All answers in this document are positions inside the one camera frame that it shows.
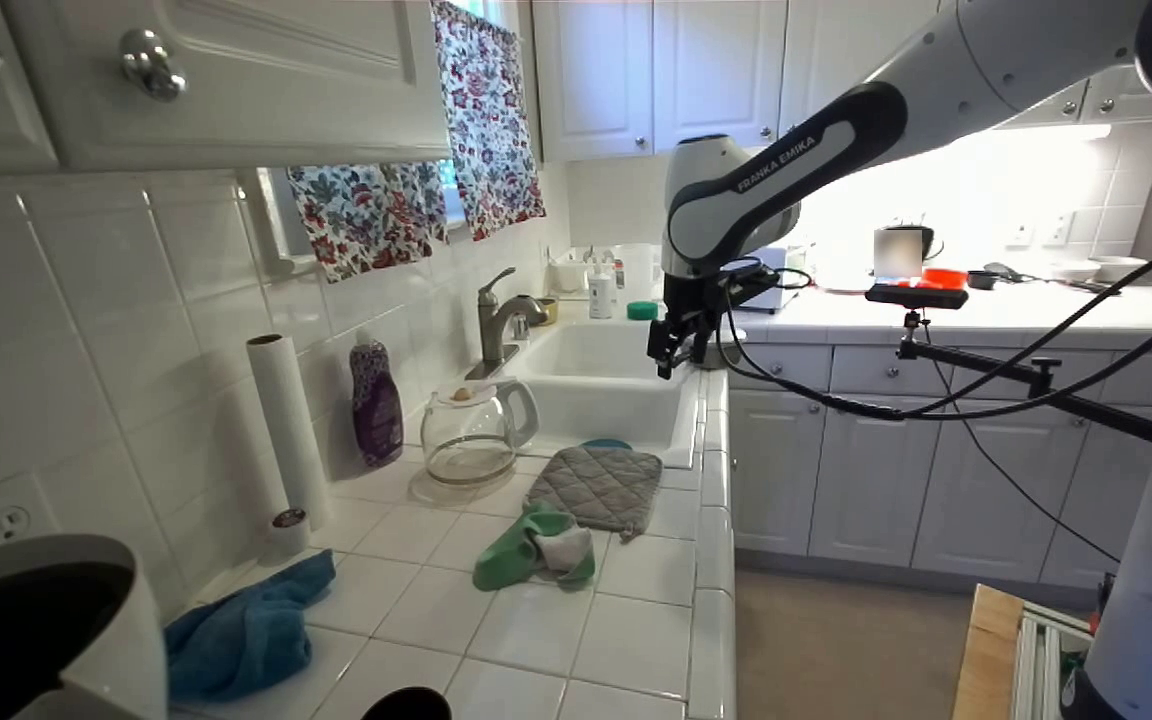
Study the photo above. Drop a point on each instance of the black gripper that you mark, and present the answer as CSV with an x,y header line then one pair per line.
x,y
697,312

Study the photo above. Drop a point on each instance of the green cloth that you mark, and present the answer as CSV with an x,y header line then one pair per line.
x,y
516,553

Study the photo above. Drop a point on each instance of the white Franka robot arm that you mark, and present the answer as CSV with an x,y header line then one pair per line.
x,y
789,172

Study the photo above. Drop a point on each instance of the small teal cloth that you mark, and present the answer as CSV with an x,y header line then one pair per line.
x,y
608,447

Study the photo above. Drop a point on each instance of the grey quilted pot holder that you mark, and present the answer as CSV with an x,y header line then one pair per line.
x,y
598,486

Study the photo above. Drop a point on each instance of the blue cloth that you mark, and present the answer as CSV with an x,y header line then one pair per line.
x,y
243,632

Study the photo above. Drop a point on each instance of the green sponge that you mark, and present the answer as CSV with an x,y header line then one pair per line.
x,y
640,310

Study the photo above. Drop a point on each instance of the white sink basin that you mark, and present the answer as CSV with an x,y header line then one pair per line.
x,y
603,382

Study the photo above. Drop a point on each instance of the white soap dispenser bottle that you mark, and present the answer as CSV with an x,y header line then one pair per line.
x,y
603,294

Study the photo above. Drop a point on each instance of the metal sink faucet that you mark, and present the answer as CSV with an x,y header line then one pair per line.
x,y
496,322

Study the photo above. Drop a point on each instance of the white corner base cabinets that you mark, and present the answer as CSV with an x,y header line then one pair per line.
x,y
868,452

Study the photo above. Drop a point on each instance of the white tall upper cabinets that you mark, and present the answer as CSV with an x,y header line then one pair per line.
x,y
681,67

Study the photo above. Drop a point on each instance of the purple soap bottle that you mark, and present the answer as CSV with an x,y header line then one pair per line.
x,y
379,403

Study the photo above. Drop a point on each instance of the floral window curtain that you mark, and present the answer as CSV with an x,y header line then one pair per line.
x,y
471,132

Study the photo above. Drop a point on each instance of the white paper towel roll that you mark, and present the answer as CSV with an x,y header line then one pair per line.
x,y
284,424

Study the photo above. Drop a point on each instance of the wooden table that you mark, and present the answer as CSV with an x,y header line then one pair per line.
x,y
990,655

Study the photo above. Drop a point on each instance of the white upper cabinet with knobs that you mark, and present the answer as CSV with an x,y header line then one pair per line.
x,y
271,82

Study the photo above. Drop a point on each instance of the black stereo camera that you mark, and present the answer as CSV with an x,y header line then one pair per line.
x,y
916,297

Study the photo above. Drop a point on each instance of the black camera stand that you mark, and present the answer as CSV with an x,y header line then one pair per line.
x,y
1001,367

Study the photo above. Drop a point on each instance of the aluminium rail base frame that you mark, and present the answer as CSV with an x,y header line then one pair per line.
x,y
1050,661

